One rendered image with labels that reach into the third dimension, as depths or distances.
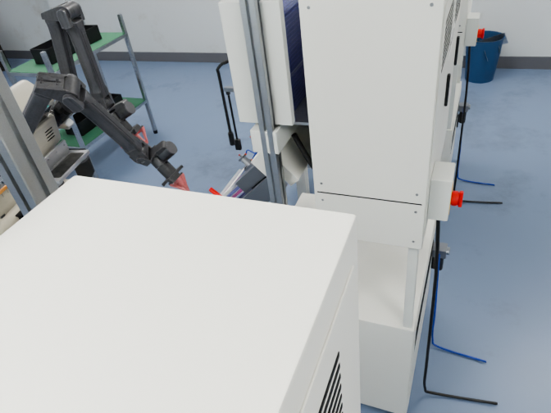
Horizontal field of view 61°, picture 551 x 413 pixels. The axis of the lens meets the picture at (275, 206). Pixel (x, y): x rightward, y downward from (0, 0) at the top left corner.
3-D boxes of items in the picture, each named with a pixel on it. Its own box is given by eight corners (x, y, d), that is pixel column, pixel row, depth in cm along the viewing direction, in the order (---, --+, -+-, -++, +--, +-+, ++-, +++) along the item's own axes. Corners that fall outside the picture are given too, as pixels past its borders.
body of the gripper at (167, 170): (184, 167, 191) (172, 154, 189) (172, 181, 184) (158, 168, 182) (176, 174, 195) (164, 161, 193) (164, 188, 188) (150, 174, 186)
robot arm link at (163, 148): (134, 144, 184) (134, 161, 180) (151, 129, 178) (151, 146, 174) (160, 155, 192) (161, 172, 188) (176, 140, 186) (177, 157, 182)
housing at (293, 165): (283, 192, 146) (249, 161, 143) (327, 120, 181) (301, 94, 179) (298, 179, 141) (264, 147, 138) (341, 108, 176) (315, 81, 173)
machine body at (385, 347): (265, 383, 220) (243, 293, 183) (310, 278, 270) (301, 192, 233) (405, 424, 197) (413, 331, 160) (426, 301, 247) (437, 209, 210)
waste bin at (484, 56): (498, 70, 467) (506, 24, 440) (505, 84, 440) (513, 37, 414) (458, 71, 475) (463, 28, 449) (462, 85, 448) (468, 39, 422)
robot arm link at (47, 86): (38, 59, 145) (35, 82, 140) (83, 76, 153) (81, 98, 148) (2, 141, 173) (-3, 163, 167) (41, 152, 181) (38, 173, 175)
